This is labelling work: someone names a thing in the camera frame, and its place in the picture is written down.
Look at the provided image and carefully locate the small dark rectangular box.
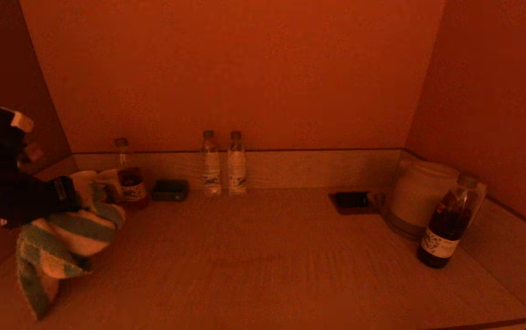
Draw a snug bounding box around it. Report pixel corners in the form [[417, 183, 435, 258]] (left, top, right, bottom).
[[152, 179, 189, 202]]

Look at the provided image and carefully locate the clear water bottle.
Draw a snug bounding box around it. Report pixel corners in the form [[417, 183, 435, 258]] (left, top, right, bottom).
[[201, 131, 223, 196], [227, 131, 247, 196]]

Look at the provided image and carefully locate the black table socket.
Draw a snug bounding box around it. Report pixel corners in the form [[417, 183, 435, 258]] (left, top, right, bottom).
[[329, 191, 379, 216]]

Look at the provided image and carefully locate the white electric kettle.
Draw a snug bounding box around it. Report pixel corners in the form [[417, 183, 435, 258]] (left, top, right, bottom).
[[388, 160, 460, 234]]

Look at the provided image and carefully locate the green white striped towel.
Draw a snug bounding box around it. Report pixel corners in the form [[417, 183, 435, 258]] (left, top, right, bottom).
[[16, 182, 126, 321]]

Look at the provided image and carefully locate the large bottle with dark drink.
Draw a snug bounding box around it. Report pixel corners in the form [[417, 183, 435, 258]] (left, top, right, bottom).
[[416, 173, 487, 269]]

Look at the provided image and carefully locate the small bottle with red drink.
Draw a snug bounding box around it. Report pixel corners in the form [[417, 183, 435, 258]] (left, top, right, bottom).
[[115, 137, 150, 210]]

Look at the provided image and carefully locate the white ceramic cup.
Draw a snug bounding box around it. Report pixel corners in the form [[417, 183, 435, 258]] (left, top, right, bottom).
[[68, 170, 99, 193], [96, 169, 125, 204]]

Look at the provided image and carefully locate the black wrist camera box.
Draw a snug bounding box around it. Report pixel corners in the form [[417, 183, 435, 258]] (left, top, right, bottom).
[[51, 176, 82, 214]]

